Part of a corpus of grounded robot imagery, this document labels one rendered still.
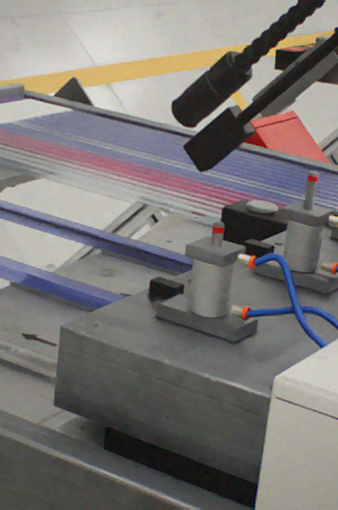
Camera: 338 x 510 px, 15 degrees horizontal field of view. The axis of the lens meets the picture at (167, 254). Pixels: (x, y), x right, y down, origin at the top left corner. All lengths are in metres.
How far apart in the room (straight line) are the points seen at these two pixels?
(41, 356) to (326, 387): 0.25
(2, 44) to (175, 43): 0.66
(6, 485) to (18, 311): 0.21
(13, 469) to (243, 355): 0.13
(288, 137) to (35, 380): 1.04
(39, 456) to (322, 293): 0.21
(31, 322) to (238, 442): 0.24
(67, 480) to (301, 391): 0.13
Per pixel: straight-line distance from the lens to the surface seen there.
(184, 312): 0.69
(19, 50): 2.90
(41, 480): 0.66
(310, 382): 0.59
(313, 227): 0.77
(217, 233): 0.68
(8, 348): 0.80
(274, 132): 1.73
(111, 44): 3.17
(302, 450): 0.60
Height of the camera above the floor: 1.55
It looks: 34 degrees down
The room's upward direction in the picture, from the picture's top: 51 degrees clockwise
